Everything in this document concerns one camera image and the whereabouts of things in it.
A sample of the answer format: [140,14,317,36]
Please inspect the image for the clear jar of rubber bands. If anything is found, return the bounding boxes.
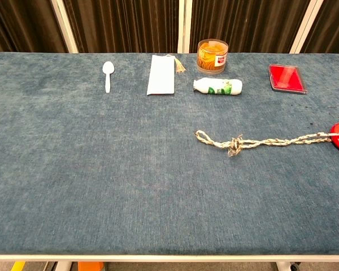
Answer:
[197,39,229,75]

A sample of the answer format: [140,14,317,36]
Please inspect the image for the white table frame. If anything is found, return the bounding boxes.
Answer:
[0,254,339,271]

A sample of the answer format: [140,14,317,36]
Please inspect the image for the dark brown curtain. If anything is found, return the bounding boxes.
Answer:
[0,0,339,56]

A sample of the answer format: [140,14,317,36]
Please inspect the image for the white slanted frame post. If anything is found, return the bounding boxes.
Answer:
[50,0,79,54]
[289,0,325,55]

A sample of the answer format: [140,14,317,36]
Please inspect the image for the beige braided knotted rope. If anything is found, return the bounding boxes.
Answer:
[194,129,339,158]

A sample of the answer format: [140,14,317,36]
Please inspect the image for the orange block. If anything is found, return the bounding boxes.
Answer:
[78,261,105,271]

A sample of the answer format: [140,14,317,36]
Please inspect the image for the white plastic spoon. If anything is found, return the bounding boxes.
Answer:
[102,60,115,94]

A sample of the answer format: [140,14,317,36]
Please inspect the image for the red ink pad clear case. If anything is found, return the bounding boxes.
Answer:
[268,63,308,95]

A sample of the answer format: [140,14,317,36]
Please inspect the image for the white bottle with green label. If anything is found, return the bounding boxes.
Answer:
[193,77,243,96]

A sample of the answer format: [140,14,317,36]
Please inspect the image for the white paper bookmark with tassel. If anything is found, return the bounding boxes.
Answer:
[146,54,187,96]

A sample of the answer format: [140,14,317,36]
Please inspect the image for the white upright frame post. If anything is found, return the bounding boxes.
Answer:
[177,0,193,54]

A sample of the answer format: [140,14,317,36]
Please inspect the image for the blue velvet table cloth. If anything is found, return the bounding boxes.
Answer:
[0,51,339,256]

